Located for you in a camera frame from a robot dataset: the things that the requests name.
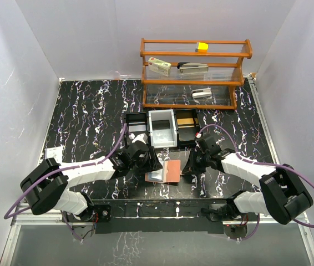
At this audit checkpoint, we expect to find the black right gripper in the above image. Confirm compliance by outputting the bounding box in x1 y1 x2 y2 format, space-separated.
183 148 210 174

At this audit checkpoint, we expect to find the pink leather card holder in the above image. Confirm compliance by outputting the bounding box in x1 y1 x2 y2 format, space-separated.
145 160 181 183

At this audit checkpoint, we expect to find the black white organizer tray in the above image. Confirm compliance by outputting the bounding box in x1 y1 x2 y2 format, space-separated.
124 109 201 149

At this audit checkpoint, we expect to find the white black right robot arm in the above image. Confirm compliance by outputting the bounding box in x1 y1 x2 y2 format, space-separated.
181 135 313 225

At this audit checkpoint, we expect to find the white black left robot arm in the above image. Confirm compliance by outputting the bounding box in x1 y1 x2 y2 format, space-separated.
20 134 163 221

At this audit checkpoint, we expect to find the grey card in tray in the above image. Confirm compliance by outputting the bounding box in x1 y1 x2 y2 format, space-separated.
129 124 146 132

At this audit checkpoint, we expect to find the gold card in tray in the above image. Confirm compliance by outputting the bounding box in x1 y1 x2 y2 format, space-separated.
177 117 196 128

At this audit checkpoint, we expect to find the white hole punch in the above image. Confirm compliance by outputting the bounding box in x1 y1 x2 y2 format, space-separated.
191 88 212 99

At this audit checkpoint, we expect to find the orange wooden shelf rack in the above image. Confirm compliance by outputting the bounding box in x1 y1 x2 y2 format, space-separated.
140 38 253 110

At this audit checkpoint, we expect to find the white paper label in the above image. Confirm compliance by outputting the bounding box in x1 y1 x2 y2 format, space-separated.
45 146 63 163

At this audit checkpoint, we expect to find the white staples box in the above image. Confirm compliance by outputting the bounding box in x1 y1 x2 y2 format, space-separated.
148 57 171 76

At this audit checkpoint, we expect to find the grey black stapler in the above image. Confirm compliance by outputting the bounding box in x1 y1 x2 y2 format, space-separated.
177 62 209 75

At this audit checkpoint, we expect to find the yellow white small box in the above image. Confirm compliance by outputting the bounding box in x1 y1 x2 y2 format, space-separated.
195 42 209 53

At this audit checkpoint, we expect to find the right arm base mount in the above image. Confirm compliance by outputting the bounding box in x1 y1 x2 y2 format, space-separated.
201 203 260 241

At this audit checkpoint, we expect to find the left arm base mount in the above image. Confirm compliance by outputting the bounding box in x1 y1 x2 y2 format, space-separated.
59 202 112 242

